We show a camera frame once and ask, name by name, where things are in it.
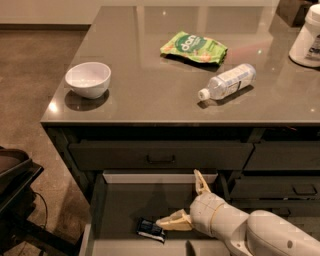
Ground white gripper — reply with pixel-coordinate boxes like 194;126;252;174
156;169;251;256

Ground dark blue rxbar wrapper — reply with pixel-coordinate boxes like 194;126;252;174
136;218;166;243

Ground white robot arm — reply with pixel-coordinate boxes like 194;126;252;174
156;170;320;256

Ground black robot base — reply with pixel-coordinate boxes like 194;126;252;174
0;147;80;256

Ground open middle drawer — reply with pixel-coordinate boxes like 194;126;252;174
79;172;231;256

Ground closed top drawer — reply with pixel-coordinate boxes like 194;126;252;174
68;140;253;171

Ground right cabinet drawers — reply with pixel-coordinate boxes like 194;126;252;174
228;127;320;217

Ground clear plastic water bottle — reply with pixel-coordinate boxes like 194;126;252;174
198;63;256;101

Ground green snack bag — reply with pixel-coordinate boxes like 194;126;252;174
160;31;228;65

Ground white ceramic bowl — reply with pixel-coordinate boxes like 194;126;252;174
65;62;111;99

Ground white canister with label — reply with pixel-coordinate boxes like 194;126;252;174
289;4;320;68

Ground black top drawer handle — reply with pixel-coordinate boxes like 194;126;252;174
146;155;176;165

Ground black cable on floor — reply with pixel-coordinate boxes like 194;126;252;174
32;190;49;230

